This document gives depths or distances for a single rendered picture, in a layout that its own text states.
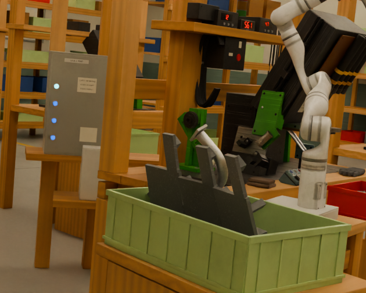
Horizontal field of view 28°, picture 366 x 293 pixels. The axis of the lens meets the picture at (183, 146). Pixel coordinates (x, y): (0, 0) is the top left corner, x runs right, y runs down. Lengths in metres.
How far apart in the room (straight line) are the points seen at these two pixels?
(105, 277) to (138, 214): 0.25
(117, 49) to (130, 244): 1.09
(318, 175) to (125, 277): 0.83
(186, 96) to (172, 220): 1.40
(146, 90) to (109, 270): 1.22
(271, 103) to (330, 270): 1.38
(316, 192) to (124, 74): 0.94
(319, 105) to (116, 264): 1.02
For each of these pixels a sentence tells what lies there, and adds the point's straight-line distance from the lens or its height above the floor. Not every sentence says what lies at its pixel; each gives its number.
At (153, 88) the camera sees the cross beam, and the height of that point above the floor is 1.24.
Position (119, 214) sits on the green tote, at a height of 0.90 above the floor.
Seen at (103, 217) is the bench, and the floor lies 0.68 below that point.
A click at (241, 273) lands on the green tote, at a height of 0.86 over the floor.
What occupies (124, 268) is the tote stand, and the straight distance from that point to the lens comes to 2.19.
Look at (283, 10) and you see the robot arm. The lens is 2.99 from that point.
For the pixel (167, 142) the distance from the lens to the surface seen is 2.16.
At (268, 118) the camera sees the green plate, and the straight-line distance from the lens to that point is 3.31.
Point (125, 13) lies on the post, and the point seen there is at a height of 1.54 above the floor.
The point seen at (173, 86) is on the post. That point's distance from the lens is 3.33.
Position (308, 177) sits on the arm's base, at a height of 1.00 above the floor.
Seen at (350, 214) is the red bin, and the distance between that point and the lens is 3.02.
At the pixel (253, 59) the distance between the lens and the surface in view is 9.73.
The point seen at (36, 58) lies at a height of 1.20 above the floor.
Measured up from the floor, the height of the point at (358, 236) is 0.80.
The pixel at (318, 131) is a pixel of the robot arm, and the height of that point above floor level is 1.17.
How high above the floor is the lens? 1.37
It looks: 7 degrees down
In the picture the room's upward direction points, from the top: 5 degrees clockwise
